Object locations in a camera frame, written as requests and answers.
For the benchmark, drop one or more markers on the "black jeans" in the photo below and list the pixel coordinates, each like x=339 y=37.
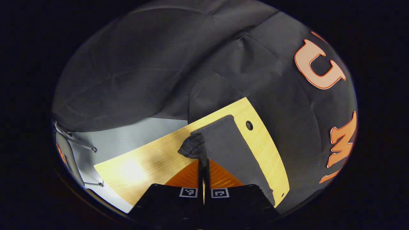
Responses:
x=223 y=143

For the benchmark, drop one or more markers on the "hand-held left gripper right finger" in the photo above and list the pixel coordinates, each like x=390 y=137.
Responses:
x=243 y=203

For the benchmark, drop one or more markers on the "grey metal frame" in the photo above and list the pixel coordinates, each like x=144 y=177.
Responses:
x=68 y=156

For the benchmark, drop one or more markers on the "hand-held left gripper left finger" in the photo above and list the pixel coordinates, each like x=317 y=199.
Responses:
x=166 y=203

